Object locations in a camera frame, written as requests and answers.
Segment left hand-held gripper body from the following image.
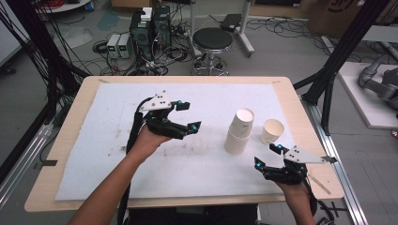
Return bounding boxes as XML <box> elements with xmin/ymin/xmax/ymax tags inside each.
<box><xmin>139</xmin><ymin>90</ymin><xmax>186</xmax><ymax>141</ymax></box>

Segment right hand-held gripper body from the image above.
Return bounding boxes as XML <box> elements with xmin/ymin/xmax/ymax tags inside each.
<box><xmin>262</xmin><ymin>144</ymin><xmax>339</xmax><ymax>186</ymax></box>

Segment single white paper cup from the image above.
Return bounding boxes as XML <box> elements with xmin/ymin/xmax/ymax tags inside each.
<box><xmin>260</xmin><ymin>118</ymin><xmax>285</xmax><ymax>145</ymax></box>

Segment stack of white paper cups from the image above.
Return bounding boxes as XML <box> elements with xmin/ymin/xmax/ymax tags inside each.
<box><xmin>223</xmin><ymin>107</ymin><xmax>255</xmax><ymax>156</ymax></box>

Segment person's right hand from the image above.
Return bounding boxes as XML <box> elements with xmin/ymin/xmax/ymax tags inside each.
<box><xmin>276</xmin><ymin>180</ymin><xmax>312</xmax><ymax>203</ymax></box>

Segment person's left hand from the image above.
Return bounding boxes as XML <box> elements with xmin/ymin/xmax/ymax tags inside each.
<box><xmin>126</xmin><ymin>124</ymin><xmax>173</xmax><ymax>161</ymax></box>

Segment thin wooden stick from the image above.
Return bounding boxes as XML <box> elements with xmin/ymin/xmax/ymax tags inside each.
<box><xmin>307</xmin><ymin>173</ymin><xmax>332</xmax><ymax>196</ymax></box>

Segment wooden table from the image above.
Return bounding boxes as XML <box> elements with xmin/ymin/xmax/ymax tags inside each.
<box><xmin>23</xmin><ymin>75</ymin><xmax>345</xmax><ymax>214</ymax></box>

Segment white table mat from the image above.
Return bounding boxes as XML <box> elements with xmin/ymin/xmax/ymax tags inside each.
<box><xmin>54</xmin><ymin>82</ymin><xmax>297</xmax><ymax>202</ymax></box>

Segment grey power supply unit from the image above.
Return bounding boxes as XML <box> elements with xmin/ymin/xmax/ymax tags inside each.
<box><xmin>117</xmin><ymin>33</ymin><xmax>132</xmax><ymax>60</ymax></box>
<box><xmin>106</xmin><ymin>33</ymin><xmax>122</xmax><ymax>59</ymax></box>

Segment black computer tower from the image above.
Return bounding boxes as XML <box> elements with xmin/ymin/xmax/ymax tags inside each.
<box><xmin>152</xmin><ymin>5</ymin><xmax>173</xmax><ymax>51</ymax></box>
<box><xmin>129</xmin><ymin>9</ymin><xmax>155</xmax><ymax>61</ymax></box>

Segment black round stool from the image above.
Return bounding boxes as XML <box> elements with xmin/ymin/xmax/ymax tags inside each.
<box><xmin>191</xmin><ymin>27</ymin><xmax>235</xmax><ymax>76</ymax></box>

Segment person's dark trousers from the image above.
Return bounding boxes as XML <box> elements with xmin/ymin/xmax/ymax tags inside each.
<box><xmin>128</xmin><ymin>203</ymin><xmax>259</xmax><ymax>225</ymax></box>

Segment white floor platform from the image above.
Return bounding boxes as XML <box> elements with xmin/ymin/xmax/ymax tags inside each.
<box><xmin>337</xmin><ymin>61</ymin><xmax>398</xmax><ymax>130</ymax></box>

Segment small white box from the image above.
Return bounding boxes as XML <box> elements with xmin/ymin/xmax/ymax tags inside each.
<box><xmin>140</xmin><ymin>7</ymin><xmax>154</xmax><ymax>23</ymax></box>

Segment white metal stand leg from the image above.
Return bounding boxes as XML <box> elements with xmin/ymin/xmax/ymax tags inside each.
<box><xmin>238</xmin><ymin>0</ymin><xmax>256</xmax><ymax>58</ymax></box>

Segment black flat device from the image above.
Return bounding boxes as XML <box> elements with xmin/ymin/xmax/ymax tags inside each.
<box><xmin>220</xmin><ymin>13</ymin><xmax>244</xmax><ymax>33</ymax></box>

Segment white round table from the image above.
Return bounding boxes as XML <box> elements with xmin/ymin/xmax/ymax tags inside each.
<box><xmin>35</xmin><ymin>0</ymin><xmax>92</xmax><ymax>14</ymax></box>

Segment brown cardboard box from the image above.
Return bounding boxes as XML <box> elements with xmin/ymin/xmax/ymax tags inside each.
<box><xmin>307</xmin><ymin>0</ymin><xmax>366</xmax><ymax>39</ymax></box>

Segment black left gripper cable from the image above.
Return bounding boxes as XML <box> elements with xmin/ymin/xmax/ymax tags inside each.
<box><xmin>115</xmin><ymin>97</ymin><xmax>155</xmax><ymax>225</ymax></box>

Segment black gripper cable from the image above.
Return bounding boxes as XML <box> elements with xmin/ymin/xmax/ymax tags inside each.
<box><xmin>115</xmin><ymin>97</ymin><xmax>155</xmax><ymax>225</ymax></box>
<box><xmin>303</xmin><ymin>177</ymin><xmax>336</xmax><ymax>225</ymax></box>

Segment tangle of floor cables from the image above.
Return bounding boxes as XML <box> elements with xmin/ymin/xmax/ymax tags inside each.
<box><xmin>90</xmin><ymin>29</ymin><xmax>195</xmax><ymax>77</ymax></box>

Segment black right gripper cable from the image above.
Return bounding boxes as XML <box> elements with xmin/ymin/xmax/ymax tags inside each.
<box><xmin>303</xmin><ymin>177</ymin><xmax>336</xmax><ymax>225</ymax></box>

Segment aluminium rail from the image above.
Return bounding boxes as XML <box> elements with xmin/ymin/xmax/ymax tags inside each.
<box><xmin>300</xmin><ymin>96</ymin><xmax>370</xmax><ymax>225</ymax></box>
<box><xmin>0</xmin><ymin>123</ymin><xmax>54</xmax><ymax>209</ymax></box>

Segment coiled black cable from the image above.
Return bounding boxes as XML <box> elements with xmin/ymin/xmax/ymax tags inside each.
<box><xmin>92</xmin><ymin>39</ymin><xmax>109</xmax><ymax>54</ymax></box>

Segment black metal frame post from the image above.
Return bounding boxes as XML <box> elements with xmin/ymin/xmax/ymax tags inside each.
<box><xmin>5</xmin><ymin>0</ymin><xmax>83</xmax><ymax>126</ymax></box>
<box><xmin>293</xmin><ymin>0</ymin><xmax>392</xmax><ymax>136</ymax></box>

